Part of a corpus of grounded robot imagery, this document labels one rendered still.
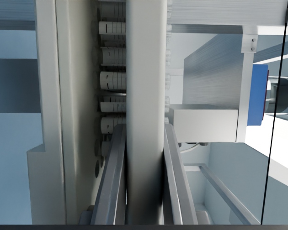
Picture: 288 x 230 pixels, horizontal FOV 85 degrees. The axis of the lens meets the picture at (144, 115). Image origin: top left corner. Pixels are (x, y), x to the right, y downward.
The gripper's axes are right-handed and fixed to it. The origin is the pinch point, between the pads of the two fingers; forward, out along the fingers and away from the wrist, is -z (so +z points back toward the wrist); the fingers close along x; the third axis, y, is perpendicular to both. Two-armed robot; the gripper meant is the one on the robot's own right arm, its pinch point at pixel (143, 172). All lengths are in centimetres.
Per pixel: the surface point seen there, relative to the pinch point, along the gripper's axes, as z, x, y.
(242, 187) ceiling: -127, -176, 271
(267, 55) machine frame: -75, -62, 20
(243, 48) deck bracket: -42, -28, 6
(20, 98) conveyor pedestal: -44, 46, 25
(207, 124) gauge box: -30.3, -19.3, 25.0
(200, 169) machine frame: -83, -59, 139
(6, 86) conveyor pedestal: -46, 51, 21
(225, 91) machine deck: -43, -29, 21
